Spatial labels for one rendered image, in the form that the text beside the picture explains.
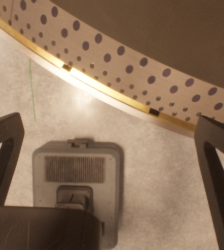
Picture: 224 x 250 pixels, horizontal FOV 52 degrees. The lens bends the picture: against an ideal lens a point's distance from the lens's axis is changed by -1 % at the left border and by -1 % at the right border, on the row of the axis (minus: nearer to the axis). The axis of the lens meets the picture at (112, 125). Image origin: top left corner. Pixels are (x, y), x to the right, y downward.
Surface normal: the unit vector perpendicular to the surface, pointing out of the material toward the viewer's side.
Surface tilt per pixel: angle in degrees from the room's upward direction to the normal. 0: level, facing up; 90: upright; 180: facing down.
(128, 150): 0
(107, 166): 0
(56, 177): 0
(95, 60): 43
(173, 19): 62
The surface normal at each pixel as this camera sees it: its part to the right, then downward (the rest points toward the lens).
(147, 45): -0.39, 0.84
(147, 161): -0.01, 0.11
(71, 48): -0.36, 0.66
